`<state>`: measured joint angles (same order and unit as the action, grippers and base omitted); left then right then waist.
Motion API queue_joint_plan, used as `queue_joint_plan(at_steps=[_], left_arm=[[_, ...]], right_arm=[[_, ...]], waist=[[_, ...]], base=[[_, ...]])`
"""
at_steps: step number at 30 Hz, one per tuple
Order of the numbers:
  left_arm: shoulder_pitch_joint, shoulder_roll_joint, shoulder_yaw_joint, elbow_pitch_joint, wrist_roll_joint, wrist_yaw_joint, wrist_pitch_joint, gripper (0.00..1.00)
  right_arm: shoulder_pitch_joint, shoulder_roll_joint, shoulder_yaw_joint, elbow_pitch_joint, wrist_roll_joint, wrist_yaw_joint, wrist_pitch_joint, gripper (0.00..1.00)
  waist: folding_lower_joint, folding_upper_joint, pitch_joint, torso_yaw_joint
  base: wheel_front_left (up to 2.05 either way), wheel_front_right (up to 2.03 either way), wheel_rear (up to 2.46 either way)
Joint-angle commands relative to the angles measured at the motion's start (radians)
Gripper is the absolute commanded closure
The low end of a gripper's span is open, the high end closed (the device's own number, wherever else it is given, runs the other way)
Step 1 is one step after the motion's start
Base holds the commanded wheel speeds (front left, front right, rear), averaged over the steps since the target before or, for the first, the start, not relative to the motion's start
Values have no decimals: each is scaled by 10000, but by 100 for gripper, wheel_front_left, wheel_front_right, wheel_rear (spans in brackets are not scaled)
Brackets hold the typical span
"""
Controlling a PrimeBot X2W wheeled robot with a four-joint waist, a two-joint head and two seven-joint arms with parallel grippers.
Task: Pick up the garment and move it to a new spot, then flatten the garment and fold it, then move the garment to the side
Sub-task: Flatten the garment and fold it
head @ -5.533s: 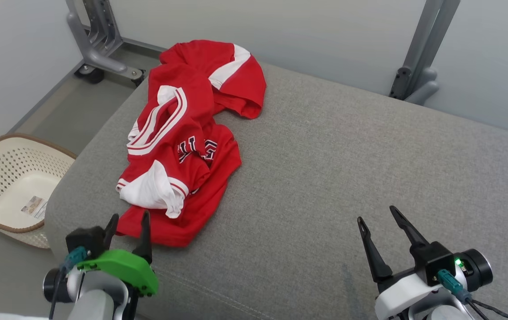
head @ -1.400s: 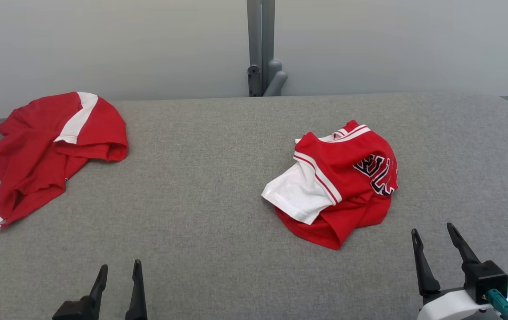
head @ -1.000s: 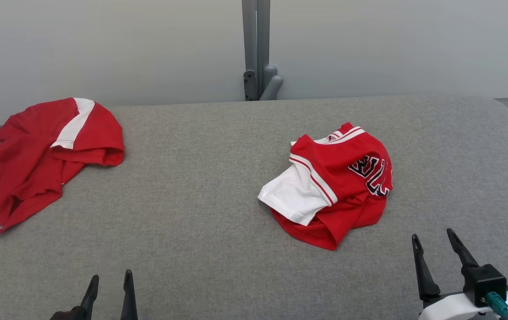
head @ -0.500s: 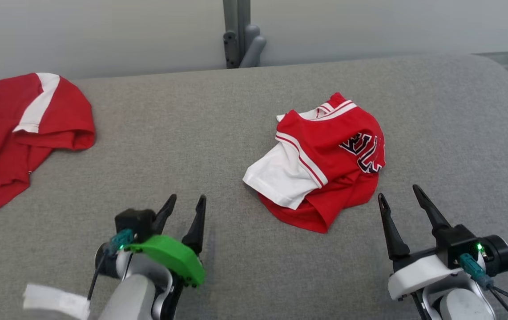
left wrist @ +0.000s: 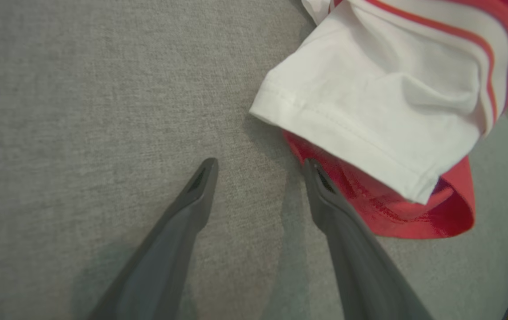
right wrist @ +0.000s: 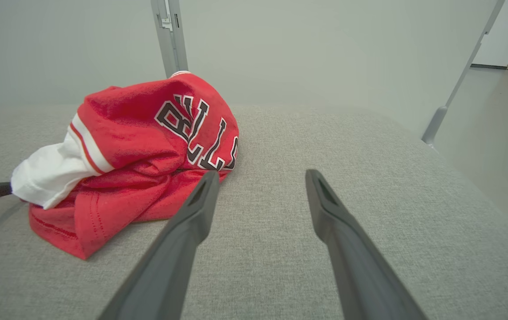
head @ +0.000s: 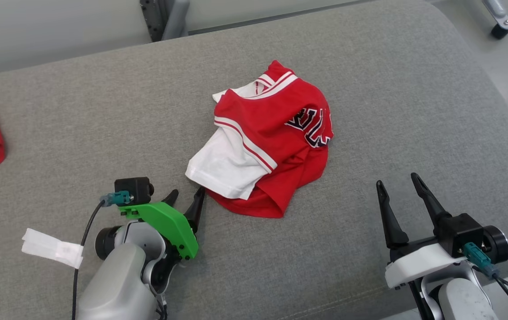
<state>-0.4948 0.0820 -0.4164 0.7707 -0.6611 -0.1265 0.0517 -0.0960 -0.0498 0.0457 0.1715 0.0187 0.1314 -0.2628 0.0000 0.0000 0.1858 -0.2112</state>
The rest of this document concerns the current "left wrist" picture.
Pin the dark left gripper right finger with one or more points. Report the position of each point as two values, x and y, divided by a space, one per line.
356 266

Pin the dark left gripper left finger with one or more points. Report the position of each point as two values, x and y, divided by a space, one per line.
165 258

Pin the red white striped t-shirt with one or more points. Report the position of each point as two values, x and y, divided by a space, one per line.
369 89

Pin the grey fabric sofa seat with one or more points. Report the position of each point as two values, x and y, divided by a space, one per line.
80 111

